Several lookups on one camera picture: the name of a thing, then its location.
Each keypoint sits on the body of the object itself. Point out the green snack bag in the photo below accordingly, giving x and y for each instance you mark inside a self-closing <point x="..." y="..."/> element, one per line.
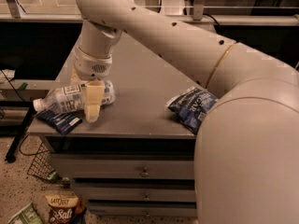
<point x="27" y="215"/>

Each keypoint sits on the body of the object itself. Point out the grey drawer cabinet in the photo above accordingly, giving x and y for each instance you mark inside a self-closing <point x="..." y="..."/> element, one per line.
<point x="136" y="160"/>

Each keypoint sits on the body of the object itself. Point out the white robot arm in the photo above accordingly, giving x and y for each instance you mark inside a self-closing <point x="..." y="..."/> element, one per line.
<point x="246" y="158"/>

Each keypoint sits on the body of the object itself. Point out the wire mesh basket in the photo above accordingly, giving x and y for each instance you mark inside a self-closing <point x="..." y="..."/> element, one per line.
<point x="40" y="167"/>

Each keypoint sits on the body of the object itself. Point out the black table leg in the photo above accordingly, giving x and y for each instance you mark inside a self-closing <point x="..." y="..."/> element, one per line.
<point x="10" y="156"/>

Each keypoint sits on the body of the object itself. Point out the blue kettle chips bag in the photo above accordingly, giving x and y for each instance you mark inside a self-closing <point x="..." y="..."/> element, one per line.
<point x="191" y="107"/>

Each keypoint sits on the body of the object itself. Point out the metal railing frame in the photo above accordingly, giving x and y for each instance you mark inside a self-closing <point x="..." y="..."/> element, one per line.
<point x="224" y="12"/>

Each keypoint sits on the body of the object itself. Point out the blue rxbar wrapper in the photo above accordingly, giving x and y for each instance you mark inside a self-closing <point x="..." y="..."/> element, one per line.
<point x="61" y="123"/>

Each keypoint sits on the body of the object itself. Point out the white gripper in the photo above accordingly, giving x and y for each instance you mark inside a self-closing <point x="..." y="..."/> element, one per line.
<point x="91" y="66"/>

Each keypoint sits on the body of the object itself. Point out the clear plastic water bottle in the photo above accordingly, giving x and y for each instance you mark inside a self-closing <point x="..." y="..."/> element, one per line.
<point x="63" y="100"/>

